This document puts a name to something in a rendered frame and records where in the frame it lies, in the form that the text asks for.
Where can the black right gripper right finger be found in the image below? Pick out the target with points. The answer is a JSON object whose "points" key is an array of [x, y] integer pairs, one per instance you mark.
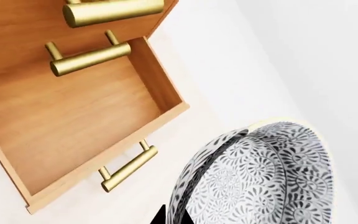
{"points": [[186, 217]]}

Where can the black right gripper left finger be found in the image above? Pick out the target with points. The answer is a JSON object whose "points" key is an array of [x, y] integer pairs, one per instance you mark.
{"points": [[161, 215]]}

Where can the black white patterned bowl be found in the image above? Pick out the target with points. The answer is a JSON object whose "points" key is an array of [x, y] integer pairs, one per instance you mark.
{"points": [[259, 177]]}

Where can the wooden cabinet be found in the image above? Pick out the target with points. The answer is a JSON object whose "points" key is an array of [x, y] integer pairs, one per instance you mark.
{"points": [[36, 44]]}

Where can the open wooden drawer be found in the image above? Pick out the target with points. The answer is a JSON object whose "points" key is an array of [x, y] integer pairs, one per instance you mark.
{"points": [[82, 121]]}

